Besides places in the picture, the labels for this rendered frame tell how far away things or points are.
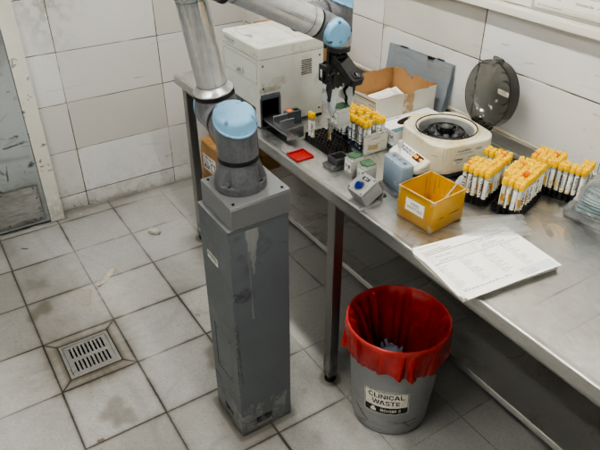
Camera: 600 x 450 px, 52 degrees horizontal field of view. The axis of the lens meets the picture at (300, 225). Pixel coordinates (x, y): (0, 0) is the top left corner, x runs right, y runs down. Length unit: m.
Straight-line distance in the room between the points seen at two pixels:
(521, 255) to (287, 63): 1.08
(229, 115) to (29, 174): 1.95
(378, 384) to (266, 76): 1.12
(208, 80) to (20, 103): 1.71
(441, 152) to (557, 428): 0.92
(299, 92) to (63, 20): 1.41
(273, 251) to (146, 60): 1.88
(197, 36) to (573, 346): 1.16
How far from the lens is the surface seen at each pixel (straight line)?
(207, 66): 1.71
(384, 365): 2.02
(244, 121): 1.63
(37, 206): 3.54
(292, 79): 2.29
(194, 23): 1.66
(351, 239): 2.74
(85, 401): 2.53
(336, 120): 1.94
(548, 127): 2.13
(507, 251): 1.68
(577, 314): 1.56
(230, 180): 1.71
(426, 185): 1.83
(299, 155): 2.09
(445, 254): 1.63
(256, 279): 1.85
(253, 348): 2.03
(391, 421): 2.26
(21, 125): 3.34
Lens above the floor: 1.82
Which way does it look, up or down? 33 degrees down
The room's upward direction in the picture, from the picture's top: straight up
